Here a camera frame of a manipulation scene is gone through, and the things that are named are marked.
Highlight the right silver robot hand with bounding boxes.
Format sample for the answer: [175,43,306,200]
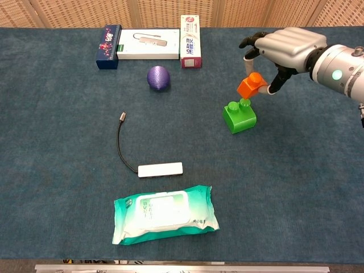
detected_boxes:
[238,27,328,95]

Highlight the orange toy brick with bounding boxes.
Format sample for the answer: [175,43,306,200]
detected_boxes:
[236,72,268,100]

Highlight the green toy brick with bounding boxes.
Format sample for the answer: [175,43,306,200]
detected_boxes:
[222,98,257,135]

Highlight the white toothpaste box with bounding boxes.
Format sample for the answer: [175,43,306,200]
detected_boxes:
[180,15,202,69]

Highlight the purple ribbed ball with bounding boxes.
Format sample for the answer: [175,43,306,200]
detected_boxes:
[146,65,171,91]

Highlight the white USB hub box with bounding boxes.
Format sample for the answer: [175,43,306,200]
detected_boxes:
[116,28,181,60]

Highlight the dark blue patterned box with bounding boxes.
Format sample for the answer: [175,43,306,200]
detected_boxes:
[96,24,122,70]

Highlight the woven folding screen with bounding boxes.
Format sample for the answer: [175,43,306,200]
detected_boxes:
[0,0,364,28]

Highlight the green wet wipes pack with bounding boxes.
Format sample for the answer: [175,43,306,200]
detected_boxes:
[112,185,220,246]

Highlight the white USB hub with cable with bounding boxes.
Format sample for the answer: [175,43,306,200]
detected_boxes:
[117,111,184,179]

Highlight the aluminium profile rail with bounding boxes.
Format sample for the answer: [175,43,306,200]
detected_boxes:
[34,263,330,273]

